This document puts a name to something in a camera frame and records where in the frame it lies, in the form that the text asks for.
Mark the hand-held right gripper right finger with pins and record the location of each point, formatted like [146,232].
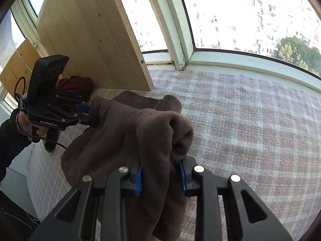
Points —
[182,178]

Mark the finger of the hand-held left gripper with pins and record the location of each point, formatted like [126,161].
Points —
[82,107]
[90,121]

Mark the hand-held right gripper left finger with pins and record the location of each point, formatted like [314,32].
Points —
[138,183]

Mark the brown fleece sweater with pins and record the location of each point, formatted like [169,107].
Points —
[130,135]

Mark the person's left forearm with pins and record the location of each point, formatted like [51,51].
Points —
[12,145]

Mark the person's left hand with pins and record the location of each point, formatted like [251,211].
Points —
[23,125]

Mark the dark red garment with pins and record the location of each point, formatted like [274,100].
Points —
[75,86]

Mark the pine plank board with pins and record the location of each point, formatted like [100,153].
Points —
[17,67]

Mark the large light wooden board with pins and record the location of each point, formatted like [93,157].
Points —
[92,35]

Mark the pink plaid table cloth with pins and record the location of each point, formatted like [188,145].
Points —
[250,143]

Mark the green trees outside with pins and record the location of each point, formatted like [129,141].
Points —
[301,52]

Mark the apartment buildings outside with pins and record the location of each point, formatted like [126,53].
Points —
[238,12]

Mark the white window frame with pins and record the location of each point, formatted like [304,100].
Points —
[173,30]

